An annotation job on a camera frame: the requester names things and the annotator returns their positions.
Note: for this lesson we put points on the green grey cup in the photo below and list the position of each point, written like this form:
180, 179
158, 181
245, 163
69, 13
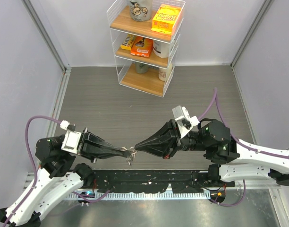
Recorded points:
141, 68

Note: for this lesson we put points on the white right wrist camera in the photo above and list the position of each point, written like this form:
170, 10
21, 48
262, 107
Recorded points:
183, 118

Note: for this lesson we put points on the grey cartoon mug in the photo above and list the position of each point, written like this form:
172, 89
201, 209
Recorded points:
140, 10

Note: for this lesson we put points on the slotted cable duct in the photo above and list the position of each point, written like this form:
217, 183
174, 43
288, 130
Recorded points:
167, 195

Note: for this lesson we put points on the yellow candy bag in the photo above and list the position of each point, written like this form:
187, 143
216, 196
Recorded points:
128, 42

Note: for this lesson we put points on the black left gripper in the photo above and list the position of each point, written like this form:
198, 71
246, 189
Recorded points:
89, 139

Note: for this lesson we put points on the orange snack bag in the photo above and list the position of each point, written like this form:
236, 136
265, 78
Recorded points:
142, 47

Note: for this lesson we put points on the white cup red print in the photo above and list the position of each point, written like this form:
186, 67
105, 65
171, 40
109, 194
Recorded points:
164, 74

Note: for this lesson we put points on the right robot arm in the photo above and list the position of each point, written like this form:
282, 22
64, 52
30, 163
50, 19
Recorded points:
232, 159

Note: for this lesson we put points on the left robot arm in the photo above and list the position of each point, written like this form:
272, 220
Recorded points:
55, 179

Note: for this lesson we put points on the yellow orange snack box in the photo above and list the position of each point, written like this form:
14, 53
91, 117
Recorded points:
165, 19

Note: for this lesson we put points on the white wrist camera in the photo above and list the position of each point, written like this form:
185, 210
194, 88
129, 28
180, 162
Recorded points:
183, 118
71, 139

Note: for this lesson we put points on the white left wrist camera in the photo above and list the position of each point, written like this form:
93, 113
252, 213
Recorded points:
71, 139

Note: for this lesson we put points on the white wire shelf rack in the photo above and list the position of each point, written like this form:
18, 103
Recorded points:
145, 36

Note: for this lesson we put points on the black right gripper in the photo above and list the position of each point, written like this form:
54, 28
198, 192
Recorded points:
165, 141

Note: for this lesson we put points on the white pouch with label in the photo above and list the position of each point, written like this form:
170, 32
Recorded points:
162, 49

